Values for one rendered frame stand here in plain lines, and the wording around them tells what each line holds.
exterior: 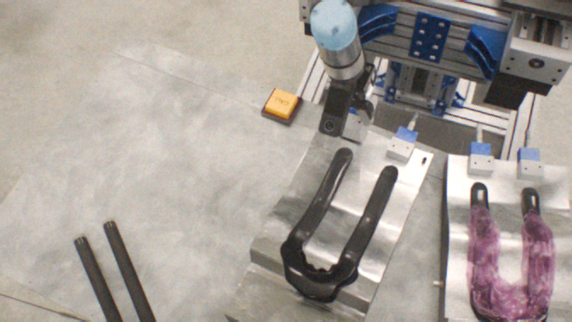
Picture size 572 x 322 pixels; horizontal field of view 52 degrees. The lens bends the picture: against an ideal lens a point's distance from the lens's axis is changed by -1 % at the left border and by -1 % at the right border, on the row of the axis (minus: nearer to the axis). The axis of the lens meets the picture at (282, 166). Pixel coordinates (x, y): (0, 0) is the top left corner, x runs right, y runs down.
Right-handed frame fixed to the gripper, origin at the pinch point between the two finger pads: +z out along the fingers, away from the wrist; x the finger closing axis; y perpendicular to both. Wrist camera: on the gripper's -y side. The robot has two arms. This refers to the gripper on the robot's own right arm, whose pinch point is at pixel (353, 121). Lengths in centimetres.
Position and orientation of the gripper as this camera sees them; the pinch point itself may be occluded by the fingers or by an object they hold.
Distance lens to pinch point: 129.2
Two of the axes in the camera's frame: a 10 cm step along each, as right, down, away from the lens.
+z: 2.4, 3.8, 8.9
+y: 4.2, -8.7, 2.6
